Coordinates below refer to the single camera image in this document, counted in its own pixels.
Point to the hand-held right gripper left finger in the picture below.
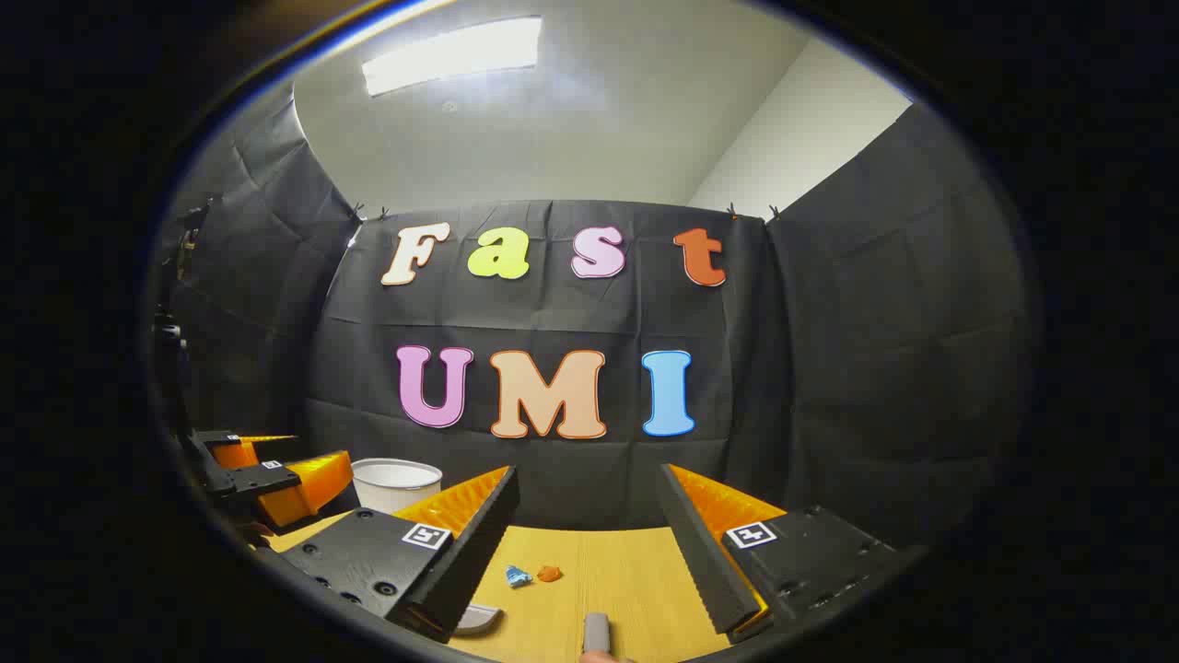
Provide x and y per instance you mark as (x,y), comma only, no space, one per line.
(479,543)

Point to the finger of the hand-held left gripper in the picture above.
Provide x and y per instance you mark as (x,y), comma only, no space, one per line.
(230,451)
(295,488)

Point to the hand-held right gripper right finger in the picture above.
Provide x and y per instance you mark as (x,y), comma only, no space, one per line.
(705,552)

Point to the blue paper scrap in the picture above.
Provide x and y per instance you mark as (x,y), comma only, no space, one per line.
(518,577)

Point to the grey plastic dustpan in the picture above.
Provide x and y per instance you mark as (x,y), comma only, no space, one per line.
(479,619)

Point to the orange paper scrap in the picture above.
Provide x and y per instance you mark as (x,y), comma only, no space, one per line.
(549,573)

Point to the white ribbed garbage bin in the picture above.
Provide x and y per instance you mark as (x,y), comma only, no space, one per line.
(396,483)

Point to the small grey broom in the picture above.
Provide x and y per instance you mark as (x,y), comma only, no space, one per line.
(596,633)

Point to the wooden desktop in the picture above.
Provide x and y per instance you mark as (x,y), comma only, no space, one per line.
(626,571)

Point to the black backdrop cloth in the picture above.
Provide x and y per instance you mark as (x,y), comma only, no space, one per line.
(553,313)

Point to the ceiling light panel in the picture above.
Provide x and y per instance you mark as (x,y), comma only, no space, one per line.
(451,55)

